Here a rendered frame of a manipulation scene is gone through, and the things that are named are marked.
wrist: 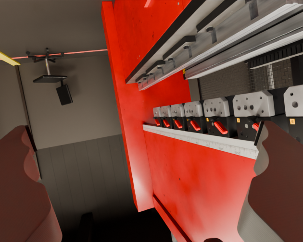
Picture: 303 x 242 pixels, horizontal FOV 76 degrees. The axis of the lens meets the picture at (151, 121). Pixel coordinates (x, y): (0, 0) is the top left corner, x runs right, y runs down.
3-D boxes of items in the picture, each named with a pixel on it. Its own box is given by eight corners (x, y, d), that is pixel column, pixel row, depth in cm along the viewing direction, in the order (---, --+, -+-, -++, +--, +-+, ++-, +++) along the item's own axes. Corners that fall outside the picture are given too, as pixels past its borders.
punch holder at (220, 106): (222, 97, 76) (228, 138, 77) (240, 93, 78) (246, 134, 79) (202, 100, 90) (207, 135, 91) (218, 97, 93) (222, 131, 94)
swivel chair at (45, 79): (30, 59, 338) (40, 108, 344) (22, 48, 287) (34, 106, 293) (64, 57, 359) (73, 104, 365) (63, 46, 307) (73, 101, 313)
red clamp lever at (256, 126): (265, 141, 55) (243, 119, 62) (276, 139, 56) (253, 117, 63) (268, 137, 54) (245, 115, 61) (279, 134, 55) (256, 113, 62)
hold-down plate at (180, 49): (184, 35, 88) (185, 42, 88) (195, 35, 89) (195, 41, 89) (162, 55, 116) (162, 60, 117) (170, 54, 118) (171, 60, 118)
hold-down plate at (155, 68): (157, 60, 126) (157, 65, 126) (164, 59, 128) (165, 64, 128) (145, 70, 155) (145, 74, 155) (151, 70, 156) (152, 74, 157)
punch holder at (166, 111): (167, 105, 133) (170, 129, 135) (178, 103, 136) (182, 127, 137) (160, 106, 148) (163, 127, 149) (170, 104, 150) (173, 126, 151)
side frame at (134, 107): (101, 1, 201) (138, 212, 217) (176, 1, 225) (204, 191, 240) (100, 13, 225) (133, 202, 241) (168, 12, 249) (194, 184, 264)
